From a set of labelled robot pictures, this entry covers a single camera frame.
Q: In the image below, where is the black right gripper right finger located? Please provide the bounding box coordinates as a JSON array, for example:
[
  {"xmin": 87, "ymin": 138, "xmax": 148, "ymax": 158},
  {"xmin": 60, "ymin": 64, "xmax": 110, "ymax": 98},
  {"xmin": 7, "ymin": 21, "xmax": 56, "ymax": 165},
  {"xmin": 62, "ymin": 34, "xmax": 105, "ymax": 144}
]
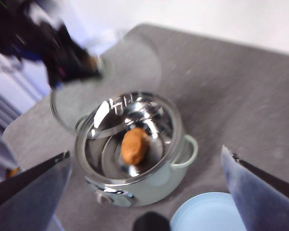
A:
[{"xmin": 221, "ymin": 144, "xmax": 289, "ymax": 231}]

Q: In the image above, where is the pale green electric steamer pot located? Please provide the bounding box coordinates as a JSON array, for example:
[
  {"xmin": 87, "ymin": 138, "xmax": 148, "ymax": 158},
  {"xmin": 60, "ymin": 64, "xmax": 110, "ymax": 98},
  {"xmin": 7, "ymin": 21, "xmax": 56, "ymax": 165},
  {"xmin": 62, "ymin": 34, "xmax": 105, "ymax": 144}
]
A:
[{"xmin": 74, "ymin": 91, "xmax": 198, "ymax": 207}]

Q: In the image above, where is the blue round plate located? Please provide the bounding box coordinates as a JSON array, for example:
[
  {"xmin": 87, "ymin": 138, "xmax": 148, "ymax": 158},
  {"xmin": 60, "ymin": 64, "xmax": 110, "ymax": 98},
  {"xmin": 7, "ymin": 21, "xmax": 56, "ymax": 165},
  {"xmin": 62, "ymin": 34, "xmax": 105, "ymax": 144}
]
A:
[{"xmin": 170, "ymin": 192, "xmax": 244, "ymax": 231}]

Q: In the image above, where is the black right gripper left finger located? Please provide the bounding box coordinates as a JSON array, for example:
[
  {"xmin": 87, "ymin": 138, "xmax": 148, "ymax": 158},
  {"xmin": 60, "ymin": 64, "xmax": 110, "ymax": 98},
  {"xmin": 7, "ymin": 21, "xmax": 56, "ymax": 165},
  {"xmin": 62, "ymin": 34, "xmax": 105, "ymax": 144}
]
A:
[{"xmin": 0, "ymin": 150, "xmax": 72, "ymax": 231}]

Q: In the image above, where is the glass lid with green knob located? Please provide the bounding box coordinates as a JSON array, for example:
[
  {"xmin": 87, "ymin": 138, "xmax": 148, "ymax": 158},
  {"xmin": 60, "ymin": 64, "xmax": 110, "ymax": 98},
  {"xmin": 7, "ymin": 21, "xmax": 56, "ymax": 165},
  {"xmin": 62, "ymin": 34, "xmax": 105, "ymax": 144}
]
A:
[{"xmin": 50, "ymin": 28, "xmax": 162, "ymax": 135}]

